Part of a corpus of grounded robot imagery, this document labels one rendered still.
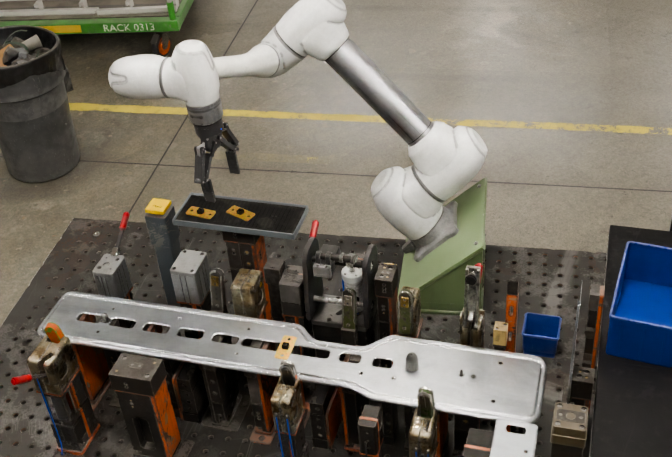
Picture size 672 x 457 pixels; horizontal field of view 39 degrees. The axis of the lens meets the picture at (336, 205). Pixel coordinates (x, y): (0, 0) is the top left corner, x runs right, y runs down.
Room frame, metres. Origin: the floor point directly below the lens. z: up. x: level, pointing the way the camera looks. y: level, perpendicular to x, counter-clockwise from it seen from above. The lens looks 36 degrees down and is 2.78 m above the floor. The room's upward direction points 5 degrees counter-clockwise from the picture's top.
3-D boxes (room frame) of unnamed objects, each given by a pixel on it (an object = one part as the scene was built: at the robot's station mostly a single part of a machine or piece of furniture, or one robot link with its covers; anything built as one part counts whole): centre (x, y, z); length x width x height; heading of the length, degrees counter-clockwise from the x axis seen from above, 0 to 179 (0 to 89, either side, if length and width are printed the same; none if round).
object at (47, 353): (1.82, 0.78, 0.88); 0.15 x 0.11 x 0.36; 161
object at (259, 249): (2.20, 0.27, 0.92); 0.10 x 0.08 x 0.45; 71
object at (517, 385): (1.81, 0.19, 1.00); 1.38 x 0.22 x 0.02; 71
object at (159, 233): (2.28, 0.52, 0.92); 0.08 x 0.08 x 0.44; 71
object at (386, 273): (1.94, -0.12, 0.91); 0.07 x 0.05 x 0.42; 161
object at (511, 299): (1.77, -0.42, 0.95); 0.03 x 0.01 x 0.50; 71
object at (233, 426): (1.88, 0.36, 0.84); 0.13 x 0.11 x 0.29; 161
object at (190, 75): (2.14, 0.33, 1.66); 0.13 x 0.11 x 0.16; 72
